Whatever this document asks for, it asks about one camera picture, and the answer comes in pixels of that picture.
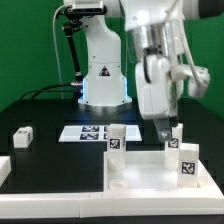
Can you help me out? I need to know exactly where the black cable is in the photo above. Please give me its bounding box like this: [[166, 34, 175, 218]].
[[19, 83, 84, 101]]

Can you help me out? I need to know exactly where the white plate with fiducial tags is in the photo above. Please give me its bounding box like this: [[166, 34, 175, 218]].
[[59, 125, 142, 142]]

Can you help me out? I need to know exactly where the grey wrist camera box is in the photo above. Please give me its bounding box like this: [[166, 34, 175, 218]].
[[173, 63, 212, 99]]

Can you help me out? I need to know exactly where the white cable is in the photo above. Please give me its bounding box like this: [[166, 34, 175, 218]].
[[52, 4, 69, 100]]

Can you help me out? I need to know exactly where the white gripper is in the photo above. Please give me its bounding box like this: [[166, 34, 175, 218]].
[[135, 54, 180, 143]]

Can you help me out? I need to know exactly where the white wall piece left edge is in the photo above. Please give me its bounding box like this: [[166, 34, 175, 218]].
[[0, 156, 11, 187]]

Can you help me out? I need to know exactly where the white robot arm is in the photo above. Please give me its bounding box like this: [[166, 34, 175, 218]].
[[63, 0, 224, 142]]

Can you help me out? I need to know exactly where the white square tabletop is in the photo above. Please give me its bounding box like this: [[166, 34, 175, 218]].
[[103, 151, 211, 190]]

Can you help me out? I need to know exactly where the grey camera on mount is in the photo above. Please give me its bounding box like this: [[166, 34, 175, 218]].
[[72, 0, 104, 11]]

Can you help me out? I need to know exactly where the white L-shaped obstacle wall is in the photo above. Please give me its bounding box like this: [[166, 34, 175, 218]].
[[0, 152, 224, 219]]

